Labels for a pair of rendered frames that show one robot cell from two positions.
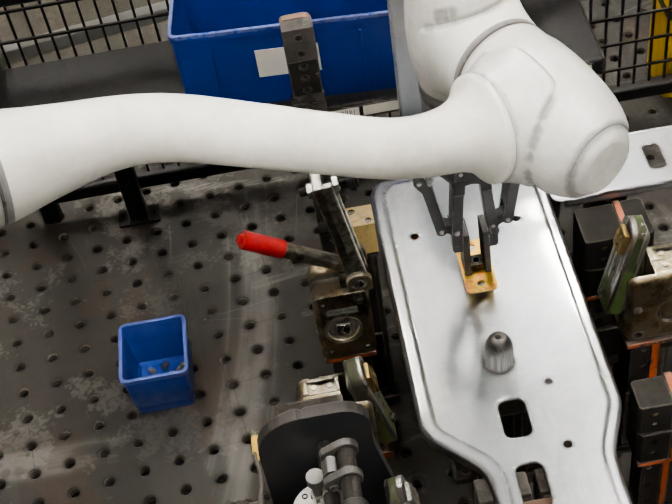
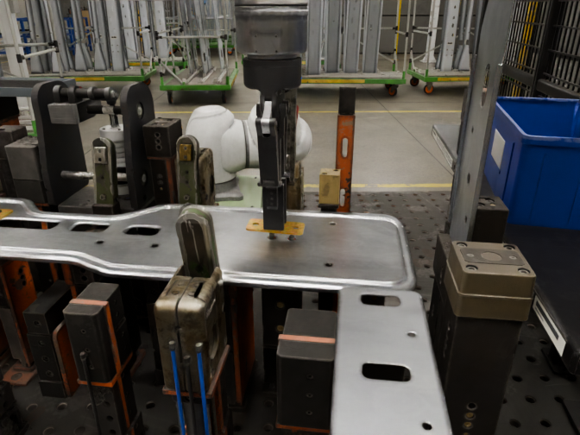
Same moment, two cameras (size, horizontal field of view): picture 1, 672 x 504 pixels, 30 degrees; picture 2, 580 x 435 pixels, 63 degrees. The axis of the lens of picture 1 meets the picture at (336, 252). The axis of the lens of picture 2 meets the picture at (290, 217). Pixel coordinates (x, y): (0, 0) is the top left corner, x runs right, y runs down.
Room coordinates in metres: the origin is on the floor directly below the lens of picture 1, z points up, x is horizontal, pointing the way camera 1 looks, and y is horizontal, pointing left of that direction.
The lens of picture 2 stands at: (1.09, -0.78, 1.32)
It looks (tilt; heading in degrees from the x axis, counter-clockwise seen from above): 24 degrees down; 97
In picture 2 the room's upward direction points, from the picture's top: straight up
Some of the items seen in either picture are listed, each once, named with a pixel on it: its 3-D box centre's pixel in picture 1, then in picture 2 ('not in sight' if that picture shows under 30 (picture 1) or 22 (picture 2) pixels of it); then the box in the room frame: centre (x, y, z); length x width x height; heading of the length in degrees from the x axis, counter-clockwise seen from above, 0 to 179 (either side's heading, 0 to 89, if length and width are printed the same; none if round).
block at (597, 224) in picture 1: (607, 293); (307, 420); (1.05, -0.35, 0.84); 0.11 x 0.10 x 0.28; 90
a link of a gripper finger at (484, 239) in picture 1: (484, 243); (273, 206); (0.99, -0.17, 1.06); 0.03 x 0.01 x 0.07; 0
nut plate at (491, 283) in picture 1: (476, 263); (275, 223); (0.99, -0.16, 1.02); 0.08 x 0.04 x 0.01; 0
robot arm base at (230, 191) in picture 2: not in sight; (206, 183); (0.63, 0.61, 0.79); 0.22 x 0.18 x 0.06; 19
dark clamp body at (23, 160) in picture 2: not in sight; (53, 229); (0.48, 0.04, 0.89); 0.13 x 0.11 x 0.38; 90
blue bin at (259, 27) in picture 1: (288, 26); (549, 154); (1.41, 0.01, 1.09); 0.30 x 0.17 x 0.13; 85
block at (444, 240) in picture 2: not in sight; (440, 337); (1.24, -0.17, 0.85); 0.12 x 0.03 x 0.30; 90
